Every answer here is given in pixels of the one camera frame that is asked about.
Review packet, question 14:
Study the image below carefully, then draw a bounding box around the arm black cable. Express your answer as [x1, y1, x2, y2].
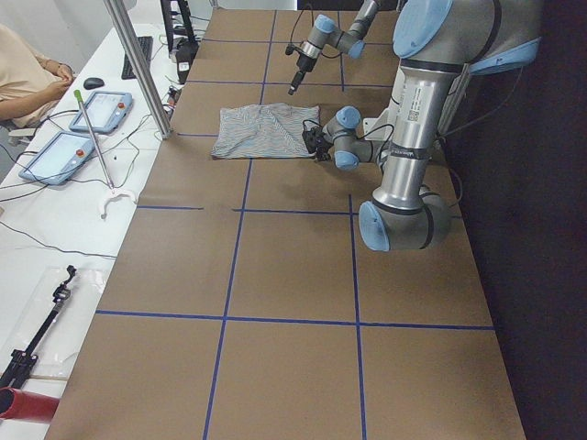
[289, 3, 345, 59]
[301, 118, 462, 221]

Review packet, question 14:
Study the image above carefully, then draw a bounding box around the black computer mouse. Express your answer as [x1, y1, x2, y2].
[83, 77, 105, 90]

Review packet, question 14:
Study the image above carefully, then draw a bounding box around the silver grabber claw tool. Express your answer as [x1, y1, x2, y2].
[73, 89, 138, 220]

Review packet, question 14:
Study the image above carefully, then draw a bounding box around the navy white striped polo shirt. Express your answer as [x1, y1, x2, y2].
[211, 103, 320, 159]

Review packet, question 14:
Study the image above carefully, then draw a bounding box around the upper small circuit board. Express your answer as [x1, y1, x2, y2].
[167, 86, 181, 105]

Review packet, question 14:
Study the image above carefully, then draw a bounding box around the seated person in beige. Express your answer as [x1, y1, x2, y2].
[1, 25, 74, 128]

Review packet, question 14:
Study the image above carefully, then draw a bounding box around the aluminium frame post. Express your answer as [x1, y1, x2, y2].
[104, 0, 172, 139]

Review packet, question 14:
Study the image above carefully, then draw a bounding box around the black keyboard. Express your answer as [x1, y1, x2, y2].
[120, 35, 154, 80]

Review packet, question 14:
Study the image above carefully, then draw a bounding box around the black box with white label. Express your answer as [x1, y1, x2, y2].
[175, 40, 199, 84]

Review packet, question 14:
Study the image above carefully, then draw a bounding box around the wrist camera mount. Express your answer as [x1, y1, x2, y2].
[302, 126, 324, 154]
[285, 42, 302, 56]

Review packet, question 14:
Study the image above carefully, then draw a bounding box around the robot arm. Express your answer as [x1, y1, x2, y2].
[285, 0, 382, 95]
[316, 1, 543, 252]

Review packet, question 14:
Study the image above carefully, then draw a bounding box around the black step stool frame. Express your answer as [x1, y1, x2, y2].
[160, 0, 199, 58]

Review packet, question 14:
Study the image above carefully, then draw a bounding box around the black folded tripod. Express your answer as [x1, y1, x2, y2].
[0, 264, 78, 391]

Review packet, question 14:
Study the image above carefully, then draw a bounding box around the lower teach pendant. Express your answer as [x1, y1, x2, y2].
[18, 131, 94, 185]

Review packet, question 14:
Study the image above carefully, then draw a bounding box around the red fire extinguisher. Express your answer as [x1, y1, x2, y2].
[1, 387, 60, 424]

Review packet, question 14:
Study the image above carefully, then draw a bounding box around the clear plastic sheet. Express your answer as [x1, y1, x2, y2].
[1, 267, 110, 381]

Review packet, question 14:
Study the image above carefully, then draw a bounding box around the teach pendant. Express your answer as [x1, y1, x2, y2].
[18, 131, 94, 185]
[69, 90, 133, 135]

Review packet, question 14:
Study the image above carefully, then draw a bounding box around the upper teach pendant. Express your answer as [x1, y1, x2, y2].
[69, 90, 133, 135]

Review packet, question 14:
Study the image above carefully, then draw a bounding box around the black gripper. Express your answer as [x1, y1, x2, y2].
[288, 52, 316, 95]
[314, 136, 333, 162]

